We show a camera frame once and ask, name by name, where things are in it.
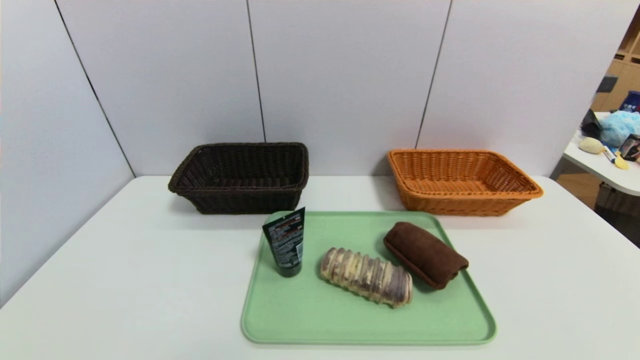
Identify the dark green cosmetic tube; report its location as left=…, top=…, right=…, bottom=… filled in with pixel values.
left=262, top=207, right=306, bottom=278

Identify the marbled sliced bread loaf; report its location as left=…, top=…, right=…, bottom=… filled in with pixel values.
left=320, top=246, right=414, bottom=309

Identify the brown towel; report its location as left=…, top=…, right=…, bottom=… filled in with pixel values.
left=383, top=221, right=470, bottom=291

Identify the dark brown wicker basket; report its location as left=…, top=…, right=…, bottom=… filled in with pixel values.
left=168, top=142, right=309, bottom=215

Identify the orange wicker basket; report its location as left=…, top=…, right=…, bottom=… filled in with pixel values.
left=387, top=148, right=544, bottom=217

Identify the grey woven storage basket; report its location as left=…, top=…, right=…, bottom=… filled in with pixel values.
left=594, top=182, right=640, bottom=217

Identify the light green plastic tray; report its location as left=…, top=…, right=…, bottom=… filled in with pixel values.
left=240, top=210, right=497, bottom=346

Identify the beige oval lump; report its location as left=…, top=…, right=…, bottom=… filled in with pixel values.
left=579, top=137, right=605, bottom=155

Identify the black bag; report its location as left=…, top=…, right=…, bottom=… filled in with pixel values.
left=581, top=109, right=603, bottom=139

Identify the white side table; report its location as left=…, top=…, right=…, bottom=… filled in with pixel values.
left=563, top=112, right=640, bottom=197

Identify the light blue fluffy bundle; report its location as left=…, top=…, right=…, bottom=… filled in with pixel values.
left=600, top=110, right=640, bottom=147

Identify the dark blue jar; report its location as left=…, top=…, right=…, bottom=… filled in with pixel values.
left=619, top=90, right=640, bottom=114

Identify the wooden shelf unit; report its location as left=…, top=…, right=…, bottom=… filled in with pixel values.
left=591, top=10, right=640, bottom=112

